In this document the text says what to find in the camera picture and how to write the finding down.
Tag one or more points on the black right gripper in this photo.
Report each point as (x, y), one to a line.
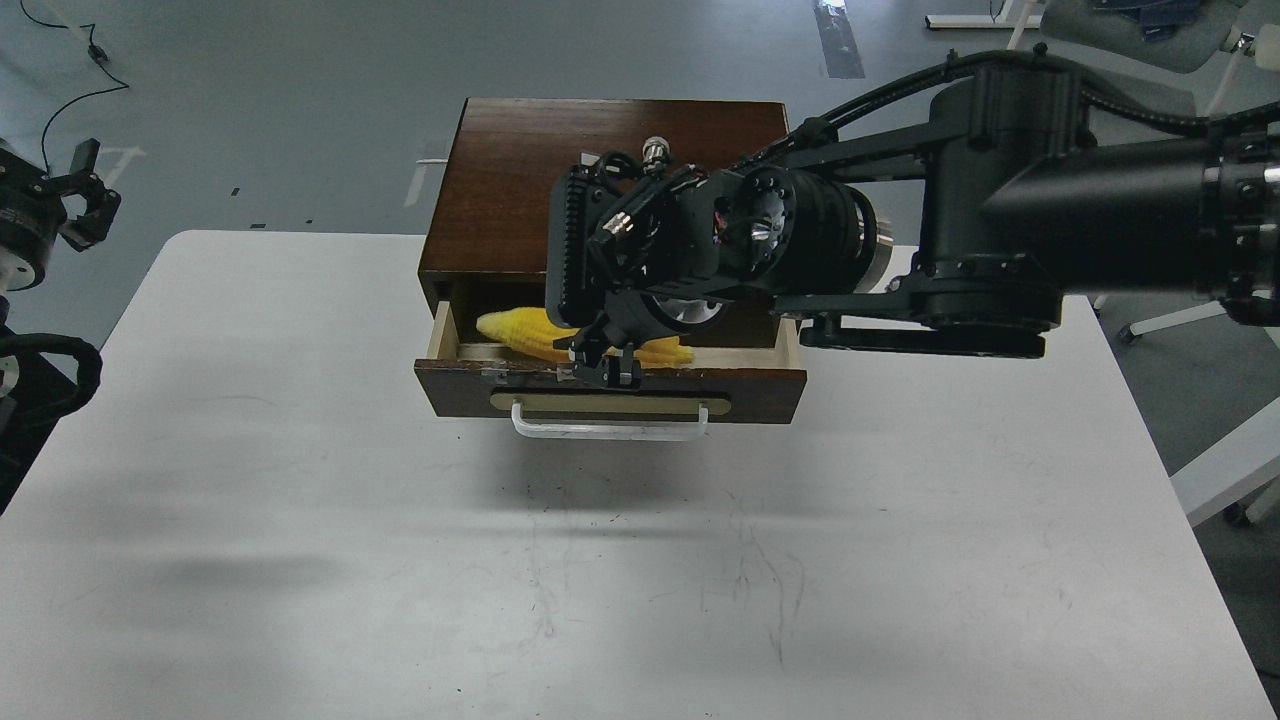
(645, 247)

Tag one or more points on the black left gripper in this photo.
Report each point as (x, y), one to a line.
(32, 213)

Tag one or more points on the yellow corn cob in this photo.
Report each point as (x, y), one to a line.
(528, 331)

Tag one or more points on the wooden drawer with white handle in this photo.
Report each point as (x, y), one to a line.
(759, 385)

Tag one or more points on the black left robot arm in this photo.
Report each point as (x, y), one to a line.
(46, 376)

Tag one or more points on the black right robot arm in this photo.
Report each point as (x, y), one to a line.
(947, 213)

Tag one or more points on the dark wooden drawer cabinet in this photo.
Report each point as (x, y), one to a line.
(486, 246)

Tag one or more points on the grey office chair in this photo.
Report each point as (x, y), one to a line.
(1180, 36)

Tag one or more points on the white table leg frame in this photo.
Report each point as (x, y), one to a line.
(1000, 15)

